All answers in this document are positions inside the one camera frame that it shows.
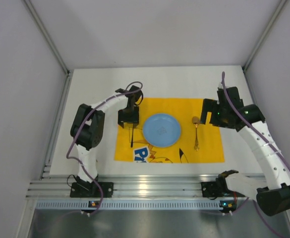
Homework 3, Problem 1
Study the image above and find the perforated metal cable duct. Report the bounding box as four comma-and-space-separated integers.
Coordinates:
35, 200, 237, 210

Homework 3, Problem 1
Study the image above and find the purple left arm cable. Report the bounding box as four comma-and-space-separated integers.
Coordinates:
65, 81, 143, 216

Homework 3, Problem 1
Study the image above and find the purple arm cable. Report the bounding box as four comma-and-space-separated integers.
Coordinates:
65, 81, 143, 216
200, 71, 290, 238

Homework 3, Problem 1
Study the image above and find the blue plastic plate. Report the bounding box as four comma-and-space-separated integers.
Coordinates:
142, 113, 181, 148

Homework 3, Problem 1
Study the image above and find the right aluminium frame post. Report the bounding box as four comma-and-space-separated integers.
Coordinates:
242, 0, 290, 72

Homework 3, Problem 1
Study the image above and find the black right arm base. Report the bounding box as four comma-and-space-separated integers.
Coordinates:
201, 170, 249, 200

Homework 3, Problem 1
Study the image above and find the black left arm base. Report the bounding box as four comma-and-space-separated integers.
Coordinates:
70, 178, 114, 198

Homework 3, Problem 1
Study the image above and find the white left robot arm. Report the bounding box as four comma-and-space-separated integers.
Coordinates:
66, 82, 143, 183

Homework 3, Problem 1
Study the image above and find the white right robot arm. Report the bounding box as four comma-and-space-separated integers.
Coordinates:
201, 87, 290, 216

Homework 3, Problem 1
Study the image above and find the left aluminium frame post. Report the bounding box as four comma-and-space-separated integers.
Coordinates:
23, 0, 70, 75

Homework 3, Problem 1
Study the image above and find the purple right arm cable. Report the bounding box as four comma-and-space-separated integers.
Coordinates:
200, 71, 290, 238

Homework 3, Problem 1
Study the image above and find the yellow pikachu place mat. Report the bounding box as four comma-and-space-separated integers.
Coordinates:
114, 98, 225, 164

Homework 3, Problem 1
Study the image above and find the aluminium frame post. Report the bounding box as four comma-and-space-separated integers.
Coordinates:
242, 0, 290, 72
23, 0, 70, 75

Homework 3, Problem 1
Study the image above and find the aluminium front frame rail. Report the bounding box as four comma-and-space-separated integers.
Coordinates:
26, 175, 217, 199

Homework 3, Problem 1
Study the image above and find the gold spoon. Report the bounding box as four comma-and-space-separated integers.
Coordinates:
192, 117, 200, 151

